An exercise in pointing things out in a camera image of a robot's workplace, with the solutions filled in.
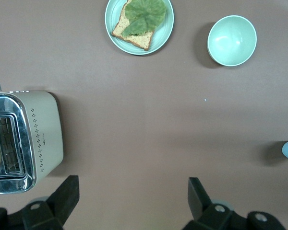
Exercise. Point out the beige and chrome toaster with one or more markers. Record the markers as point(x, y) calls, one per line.
point(45, 131)

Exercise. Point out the green lettuce leaf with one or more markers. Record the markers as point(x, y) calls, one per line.
point(144, 14)

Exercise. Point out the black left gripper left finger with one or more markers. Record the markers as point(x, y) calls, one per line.
point(60, 206)

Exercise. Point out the brown bread slice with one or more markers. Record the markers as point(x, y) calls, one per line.
point(139, 42)

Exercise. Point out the pale green plate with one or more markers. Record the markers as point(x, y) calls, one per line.
point(163, 31)

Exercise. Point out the pale green bowl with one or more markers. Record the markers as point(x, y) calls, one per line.
point(231, 40)

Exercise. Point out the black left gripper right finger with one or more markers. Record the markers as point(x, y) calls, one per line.
point(204, 210)

